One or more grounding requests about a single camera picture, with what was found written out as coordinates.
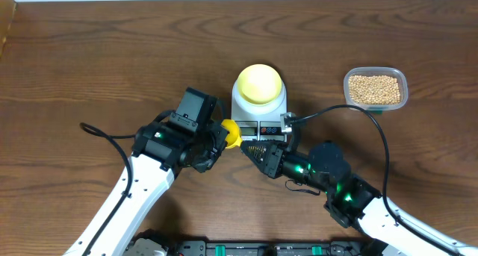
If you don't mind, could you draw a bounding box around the yellow measuring scoop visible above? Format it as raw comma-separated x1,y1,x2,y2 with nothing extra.
221,119,243,149

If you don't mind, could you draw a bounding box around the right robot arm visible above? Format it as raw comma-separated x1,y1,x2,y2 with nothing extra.
240,141,477,255

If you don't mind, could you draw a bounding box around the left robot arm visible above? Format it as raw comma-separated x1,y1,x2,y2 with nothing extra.
65,110,229,255

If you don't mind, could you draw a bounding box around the white digital kitchen scale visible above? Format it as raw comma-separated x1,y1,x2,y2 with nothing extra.
231,81,288,141

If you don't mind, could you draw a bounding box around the pale yellow bowl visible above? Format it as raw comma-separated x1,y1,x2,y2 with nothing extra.
237,64,282,104

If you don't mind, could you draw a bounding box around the soybeans pile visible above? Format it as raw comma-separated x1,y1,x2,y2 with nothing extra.
348,75,401,104

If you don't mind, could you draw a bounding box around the clear plastic container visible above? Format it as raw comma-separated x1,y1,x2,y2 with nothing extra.
344,66,409,111

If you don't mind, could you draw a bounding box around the cardboard panel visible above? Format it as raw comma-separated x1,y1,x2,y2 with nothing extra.
0,0,16,54

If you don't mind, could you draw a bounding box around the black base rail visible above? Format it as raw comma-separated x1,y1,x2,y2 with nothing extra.
124,239,365,256

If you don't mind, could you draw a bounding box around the right black cable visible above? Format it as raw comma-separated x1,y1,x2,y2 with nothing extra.
289,104,464,256

